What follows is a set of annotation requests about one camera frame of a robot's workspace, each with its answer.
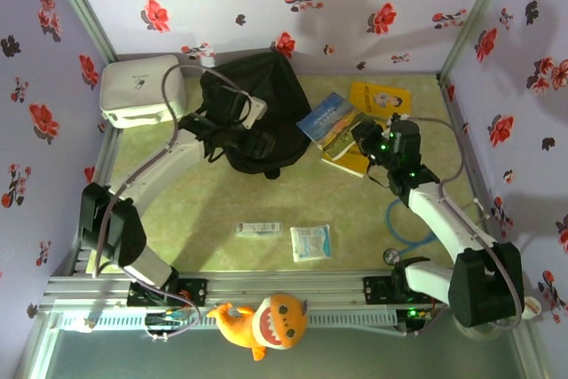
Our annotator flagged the yellow book with boy cover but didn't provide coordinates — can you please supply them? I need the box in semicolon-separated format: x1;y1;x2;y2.
349;81;413;116

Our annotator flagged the small white bottle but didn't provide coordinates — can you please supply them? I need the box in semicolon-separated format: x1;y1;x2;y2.
523;296;543;321

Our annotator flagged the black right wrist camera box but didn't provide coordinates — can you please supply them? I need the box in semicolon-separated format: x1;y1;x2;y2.
390;119;422;165

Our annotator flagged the grey right arm cable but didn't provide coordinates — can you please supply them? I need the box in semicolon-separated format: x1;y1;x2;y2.
401;115;527;338

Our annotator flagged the blue tube stethoscope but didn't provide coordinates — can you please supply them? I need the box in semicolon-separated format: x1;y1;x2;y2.
383;199;440;265

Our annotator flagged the yellow book with tree cover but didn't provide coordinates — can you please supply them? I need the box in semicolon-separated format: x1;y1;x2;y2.
319;119;390;179

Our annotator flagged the aluminium corner frame post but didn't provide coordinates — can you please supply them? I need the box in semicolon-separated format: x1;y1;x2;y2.
437;0;518;83
42;0;119;65

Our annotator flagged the aluminium side frame rail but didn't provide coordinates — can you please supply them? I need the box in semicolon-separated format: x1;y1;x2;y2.
438;75;518;272
73;123;121;276

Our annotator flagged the white blue tissue packet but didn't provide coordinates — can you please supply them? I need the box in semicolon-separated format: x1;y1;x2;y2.
289;224;333;264

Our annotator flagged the orange shark plush toy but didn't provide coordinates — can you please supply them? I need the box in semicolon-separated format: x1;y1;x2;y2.
206;293;310;362

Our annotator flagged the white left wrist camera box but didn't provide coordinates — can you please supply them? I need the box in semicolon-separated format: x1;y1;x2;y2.
242;93;268;130

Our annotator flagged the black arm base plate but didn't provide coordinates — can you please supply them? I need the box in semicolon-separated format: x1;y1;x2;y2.
127;279;209;307
362;276;444;304

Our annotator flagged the blue Animal Farm book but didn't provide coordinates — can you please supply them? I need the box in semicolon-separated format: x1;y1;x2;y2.
296;91;369;152

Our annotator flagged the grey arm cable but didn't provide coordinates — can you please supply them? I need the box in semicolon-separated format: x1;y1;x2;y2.
401;115;527;338
91;63;252;343

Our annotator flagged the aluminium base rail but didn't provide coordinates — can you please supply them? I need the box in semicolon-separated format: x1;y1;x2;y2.
38;272;532;312

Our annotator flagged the white slotted cable tray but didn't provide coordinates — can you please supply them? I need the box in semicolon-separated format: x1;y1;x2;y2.
55;310;400;332

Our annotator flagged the white zip pouch case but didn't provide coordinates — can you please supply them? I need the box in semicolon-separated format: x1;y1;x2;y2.
99;54;187;128

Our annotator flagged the black backpack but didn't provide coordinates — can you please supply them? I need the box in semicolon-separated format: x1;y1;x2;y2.
199;51;312;180

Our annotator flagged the grey left arm cable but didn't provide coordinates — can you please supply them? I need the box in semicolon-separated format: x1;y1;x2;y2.
91;63;252;343

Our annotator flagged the small circuit board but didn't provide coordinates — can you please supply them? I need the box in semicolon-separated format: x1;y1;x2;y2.
145;311;190;331
397;306;435;323

